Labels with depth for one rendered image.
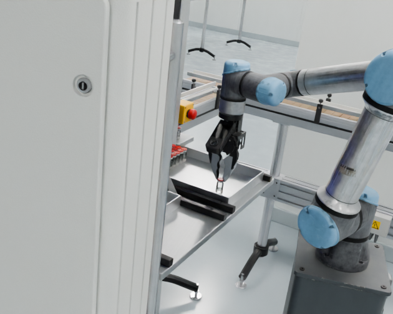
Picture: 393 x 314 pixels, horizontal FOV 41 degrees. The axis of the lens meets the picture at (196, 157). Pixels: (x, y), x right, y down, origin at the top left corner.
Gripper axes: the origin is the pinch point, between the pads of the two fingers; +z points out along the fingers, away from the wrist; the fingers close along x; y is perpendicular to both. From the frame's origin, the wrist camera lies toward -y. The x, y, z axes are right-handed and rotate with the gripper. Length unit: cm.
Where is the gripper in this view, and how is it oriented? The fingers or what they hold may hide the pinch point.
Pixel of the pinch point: (220, 177)
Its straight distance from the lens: 160.1
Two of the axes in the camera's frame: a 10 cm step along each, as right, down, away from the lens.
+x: -8.7, -2.6, 4.3
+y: 4.9, -2.8, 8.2
